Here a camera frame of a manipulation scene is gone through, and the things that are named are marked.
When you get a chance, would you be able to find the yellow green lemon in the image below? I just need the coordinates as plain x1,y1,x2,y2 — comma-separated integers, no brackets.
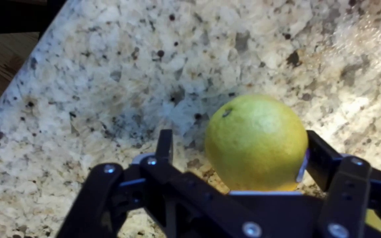
206,94,309,190

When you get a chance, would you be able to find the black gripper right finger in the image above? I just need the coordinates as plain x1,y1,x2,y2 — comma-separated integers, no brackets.
307,131,376,238

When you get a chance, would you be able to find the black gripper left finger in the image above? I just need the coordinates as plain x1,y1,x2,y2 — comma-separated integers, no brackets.
56,130,187,238

